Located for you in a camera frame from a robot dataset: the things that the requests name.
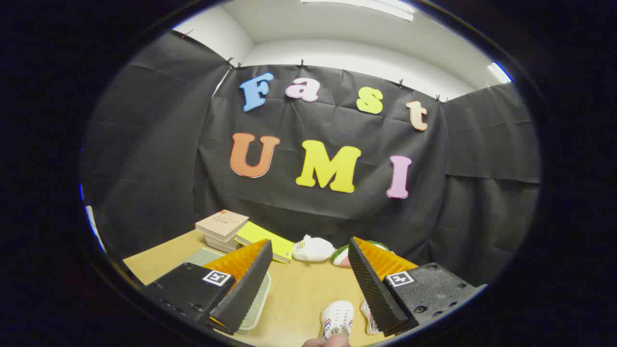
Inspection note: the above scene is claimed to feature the cream fabric storage box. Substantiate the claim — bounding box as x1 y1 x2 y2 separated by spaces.
186 247 271 334

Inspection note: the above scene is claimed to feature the white canvas shoe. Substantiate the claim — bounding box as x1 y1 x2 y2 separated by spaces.
361 300 381 335
321 300 355 340

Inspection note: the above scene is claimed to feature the white plush toy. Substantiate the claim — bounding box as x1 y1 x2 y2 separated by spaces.
292 234 335 262

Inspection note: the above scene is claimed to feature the ceiling light panel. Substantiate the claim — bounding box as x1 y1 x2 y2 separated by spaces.
487 62 512 83

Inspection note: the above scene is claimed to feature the white paperback book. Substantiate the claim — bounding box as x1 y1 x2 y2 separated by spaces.
205 235 241 249

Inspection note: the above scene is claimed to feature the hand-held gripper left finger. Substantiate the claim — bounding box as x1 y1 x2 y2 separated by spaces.
144 239 273 335

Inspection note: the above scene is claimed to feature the watermelon plush toy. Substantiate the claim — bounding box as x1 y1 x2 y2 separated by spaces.
331 240 391 268

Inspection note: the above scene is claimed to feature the tan paperback book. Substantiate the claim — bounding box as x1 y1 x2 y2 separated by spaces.
195 210 250 243

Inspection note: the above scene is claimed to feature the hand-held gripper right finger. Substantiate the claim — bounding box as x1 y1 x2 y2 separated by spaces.
348 236 487 338

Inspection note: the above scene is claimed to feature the yellow book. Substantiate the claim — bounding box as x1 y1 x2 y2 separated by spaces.
235 221 295 264

